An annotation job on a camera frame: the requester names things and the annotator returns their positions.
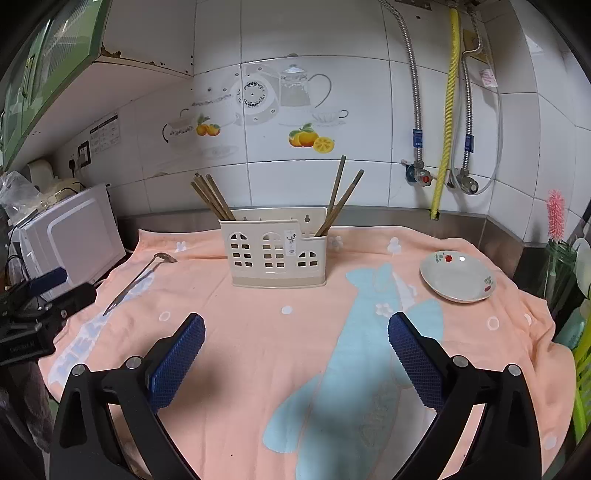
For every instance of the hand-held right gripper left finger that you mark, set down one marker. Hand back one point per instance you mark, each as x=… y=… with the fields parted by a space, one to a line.
x=178 y=360

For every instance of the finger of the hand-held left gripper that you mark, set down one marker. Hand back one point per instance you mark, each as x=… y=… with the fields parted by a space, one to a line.
x=76 y=295
x=48 y=279

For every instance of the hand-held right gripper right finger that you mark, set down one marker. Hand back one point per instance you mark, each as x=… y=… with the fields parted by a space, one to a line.
x=415 y=364

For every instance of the cream plastic utensil holder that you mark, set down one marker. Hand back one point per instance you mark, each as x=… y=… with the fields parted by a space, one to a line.
x=277 y=279

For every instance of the dark long chopstick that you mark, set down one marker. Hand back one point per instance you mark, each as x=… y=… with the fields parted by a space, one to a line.
x=351 y=184
x=338 y=180

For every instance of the white microwave oven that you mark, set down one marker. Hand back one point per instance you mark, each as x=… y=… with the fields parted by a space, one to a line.
x=78 y=230

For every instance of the beige kitchen appliance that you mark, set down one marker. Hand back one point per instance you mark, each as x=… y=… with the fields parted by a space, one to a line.
x=51 y=189

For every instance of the white floral dish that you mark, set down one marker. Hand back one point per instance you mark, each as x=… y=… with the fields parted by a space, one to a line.
x=455 y=281

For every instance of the clear plastic bag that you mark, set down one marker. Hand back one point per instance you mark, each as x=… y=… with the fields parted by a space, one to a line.
x=14 y=189

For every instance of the orange printed towel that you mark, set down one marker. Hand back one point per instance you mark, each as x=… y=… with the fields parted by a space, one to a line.
x=277 y=332

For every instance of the green plastic dish rack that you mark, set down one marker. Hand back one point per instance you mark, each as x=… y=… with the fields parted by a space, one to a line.
x=582 y=369

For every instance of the green glass jar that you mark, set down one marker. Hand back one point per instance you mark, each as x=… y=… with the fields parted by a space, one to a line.
x=561 y=272

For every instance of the metal water valve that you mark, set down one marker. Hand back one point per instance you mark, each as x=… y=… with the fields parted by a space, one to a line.
x=468 y=184

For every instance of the white plastic utensil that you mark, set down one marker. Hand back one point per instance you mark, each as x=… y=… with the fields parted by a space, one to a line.
x=582 y=263

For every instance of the pink bottle brush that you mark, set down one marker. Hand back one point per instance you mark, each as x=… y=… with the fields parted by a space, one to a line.
x=556 y=212

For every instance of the pink paper tag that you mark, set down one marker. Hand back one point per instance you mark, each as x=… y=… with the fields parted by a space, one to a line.
x=488 y=77

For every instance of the black wall socket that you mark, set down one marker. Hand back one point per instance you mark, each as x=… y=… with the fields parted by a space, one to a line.
x=84 y=153

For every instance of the wall label sticker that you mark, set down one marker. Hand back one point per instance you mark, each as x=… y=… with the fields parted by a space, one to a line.
x=105 y=134

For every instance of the green wall cabinet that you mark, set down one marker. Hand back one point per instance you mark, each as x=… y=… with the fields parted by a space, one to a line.
x=55 y=46

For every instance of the wall water heater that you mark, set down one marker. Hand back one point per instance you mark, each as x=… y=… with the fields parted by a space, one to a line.
x=420 y=3

